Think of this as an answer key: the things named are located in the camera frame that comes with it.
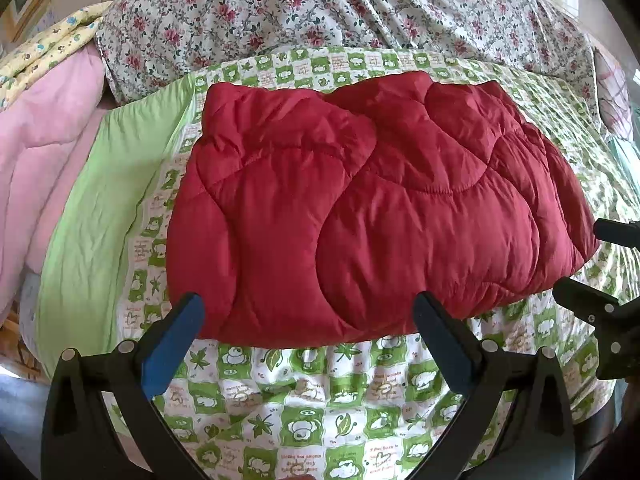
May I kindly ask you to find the pink striped pillow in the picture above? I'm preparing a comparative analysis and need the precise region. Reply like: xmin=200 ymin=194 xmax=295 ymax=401
xmin=591 ymin=46 xmax=635 ymax=142

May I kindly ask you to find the pink quilt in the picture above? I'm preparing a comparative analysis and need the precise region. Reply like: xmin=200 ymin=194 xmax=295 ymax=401
xmin=0 ymin=49 xmax=110 ymax=323

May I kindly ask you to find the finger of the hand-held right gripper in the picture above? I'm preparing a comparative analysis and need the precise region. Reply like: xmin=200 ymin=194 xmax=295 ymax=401
xmin=552 ymin=275 xmax=640 ymax=382
xmin=593 ymin=218 xmax=640 ymax=249

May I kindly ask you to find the green patterned blanket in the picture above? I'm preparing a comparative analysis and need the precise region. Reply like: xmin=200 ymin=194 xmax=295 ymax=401
xmin=37 ymin=46 xmax=640 ymax=480

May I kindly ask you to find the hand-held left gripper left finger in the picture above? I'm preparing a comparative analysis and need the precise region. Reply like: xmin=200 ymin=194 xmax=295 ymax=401
xmin=41 ymin=292 xmax=206 ymax=480

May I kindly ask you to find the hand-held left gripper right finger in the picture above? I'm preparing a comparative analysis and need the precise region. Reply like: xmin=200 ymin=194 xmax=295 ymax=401
xmin=412 ymin=291 xmax=576 ymax=480

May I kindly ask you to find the red quilted jacket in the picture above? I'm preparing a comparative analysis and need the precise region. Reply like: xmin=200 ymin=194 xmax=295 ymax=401
xmin=166 ymin=71 xmax=601 ymax=350

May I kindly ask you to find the yellow patterned blanket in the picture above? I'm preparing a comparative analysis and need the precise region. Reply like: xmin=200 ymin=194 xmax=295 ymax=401
xmin=0 ymin=1 xmax=115 ymax=111

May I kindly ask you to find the red floral bedsheet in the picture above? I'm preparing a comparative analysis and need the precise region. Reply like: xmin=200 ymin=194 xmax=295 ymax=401
xmin=95 ymin=0 xmax=603 ymax=116

